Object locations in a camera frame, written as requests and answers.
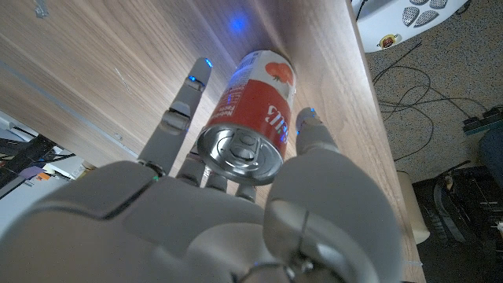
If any thin black floor cable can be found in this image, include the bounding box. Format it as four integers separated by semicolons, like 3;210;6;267
371;39;490;163

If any black wheeled equipment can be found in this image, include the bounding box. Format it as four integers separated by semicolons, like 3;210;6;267
412;164;503;283

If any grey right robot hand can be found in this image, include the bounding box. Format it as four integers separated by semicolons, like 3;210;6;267
0;57;406;283

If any grey tape strip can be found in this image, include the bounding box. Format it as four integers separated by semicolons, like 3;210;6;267
0;58;139;158

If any white robot torso base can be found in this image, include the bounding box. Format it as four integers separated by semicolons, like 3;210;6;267
351;0;471;54

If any green black power strip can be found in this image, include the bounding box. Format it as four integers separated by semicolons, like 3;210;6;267
462;105;503;137

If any beige rounded box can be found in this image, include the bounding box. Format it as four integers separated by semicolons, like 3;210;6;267
395;170;431;245

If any red white soup can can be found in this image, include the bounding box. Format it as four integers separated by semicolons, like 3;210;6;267
196;49;296;187

